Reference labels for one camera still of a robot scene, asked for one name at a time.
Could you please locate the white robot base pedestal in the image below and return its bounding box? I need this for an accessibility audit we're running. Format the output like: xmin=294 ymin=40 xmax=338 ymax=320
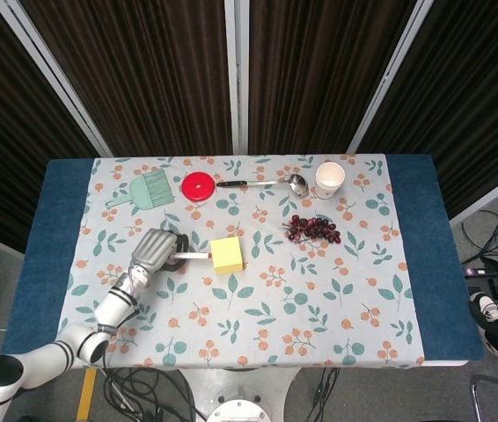
xmin=177 ymin=367 xmax=302 ymax=422

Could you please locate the steel ladle black handle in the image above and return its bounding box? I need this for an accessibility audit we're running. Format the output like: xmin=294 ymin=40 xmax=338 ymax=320
xmin=216 ymin=173 xmax=311 ymax=199

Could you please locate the yellow floor tape strip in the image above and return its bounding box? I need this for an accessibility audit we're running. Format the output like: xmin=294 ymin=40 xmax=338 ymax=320
xmin=75 ymin=367 xmax=99 ymax=422

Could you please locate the dark red grape bunch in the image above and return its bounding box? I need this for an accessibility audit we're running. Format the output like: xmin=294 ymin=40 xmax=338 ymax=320
xmin=281 ymin=214 xmax=342 ymax=245

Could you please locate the green plastic brush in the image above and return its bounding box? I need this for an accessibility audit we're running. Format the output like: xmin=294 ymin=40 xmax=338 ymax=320
xmin=105 ymin=170 xmax=176 ymax=209

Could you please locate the dark ribbed partition panel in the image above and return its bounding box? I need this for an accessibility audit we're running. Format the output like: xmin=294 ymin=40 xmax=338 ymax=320
xmin=357 ymin=0 xmax=498 ymax=220
xmin=247 ymin=0 xmax=418 ymax=156
xmin=0 ymin=0 xmax=101 ymax=261
xmin=18 ymin=0 xmax=234 ymax=157

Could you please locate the yellow cube block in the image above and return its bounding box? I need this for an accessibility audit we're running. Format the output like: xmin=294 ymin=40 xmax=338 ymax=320
xmin=209 ymin=236 xmax=245 ymax=275

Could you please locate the white partition post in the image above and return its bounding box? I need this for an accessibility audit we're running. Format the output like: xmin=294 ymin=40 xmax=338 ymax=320
xmin=0 ymin=0 xmax=114 ymax=158
xmin=449 ymin=161 xmax=498 ymax=229
xmin=346 ymin=0 xmax=436 ymax=155
xmin=223 ymin=0 xmax=251 ymax=156

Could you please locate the blue felt table cover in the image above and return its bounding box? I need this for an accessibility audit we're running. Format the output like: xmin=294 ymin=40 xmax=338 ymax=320
xmin=1 ymin=153 xmax=487 ymax=368

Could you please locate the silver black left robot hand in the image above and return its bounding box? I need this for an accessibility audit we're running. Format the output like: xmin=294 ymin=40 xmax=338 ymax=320
xmin=128 ymin=228 xmax=191 ymax=276

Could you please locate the chrome tube frame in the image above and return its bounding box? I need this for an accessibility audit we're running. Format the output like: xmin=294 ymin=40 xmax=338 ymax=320
xmin=470 ymin=374 xmax=498 ymax=422

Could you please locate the floral tablecloth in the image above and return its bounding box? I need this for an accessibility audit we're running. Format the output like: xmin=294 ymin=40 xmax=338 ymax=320
xmin=49 ymin=153 xmax=427 ymax=368

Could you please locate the red round lid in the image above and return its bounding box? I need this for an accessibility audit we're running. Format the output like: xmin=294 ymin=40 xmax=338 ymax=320
xmin=181 ymin=171 xmax=216 ymax=203

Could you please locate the white paper cup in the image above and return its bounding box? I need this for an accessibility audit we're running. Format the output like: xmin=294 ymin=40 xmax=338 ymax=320
xmin=314 ymin=161 xmax=347 ymax=200

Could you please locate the white black sneaker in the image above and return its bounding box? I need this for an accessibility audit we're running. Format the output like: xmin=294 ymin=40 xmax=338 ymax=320
xmin=469 ymin=290 xmax=498 ymax=327

